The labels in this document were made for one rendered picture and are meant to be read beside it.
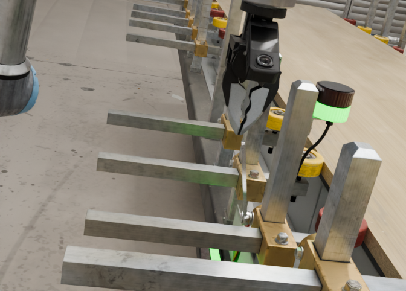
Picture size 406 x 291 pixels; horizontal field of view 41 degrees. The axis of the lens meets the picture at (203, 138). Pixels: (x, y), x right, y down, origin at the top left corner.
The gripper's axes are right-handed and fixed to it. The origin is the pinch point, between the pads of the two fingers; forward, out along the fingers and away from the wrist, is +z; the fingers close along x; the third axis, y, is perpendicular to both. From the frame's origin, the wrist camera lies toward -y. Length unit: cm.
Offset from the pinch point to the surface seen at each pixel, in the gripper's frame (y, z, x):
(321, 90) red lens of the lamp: -4.7, -9.8, -10.0
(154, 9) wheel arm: 216, 19, 12
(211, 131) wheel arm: 41.2, 17.1, -2.3
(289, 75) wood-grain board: 84, 11, -31
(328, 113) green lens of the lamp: -6.0, -6.7, -11.6
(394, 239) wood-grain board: -11.6, 10.7, -25.6
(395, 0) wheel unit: 212, -7, -116
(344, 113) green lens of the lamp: -5.9, -7.1, -14.0
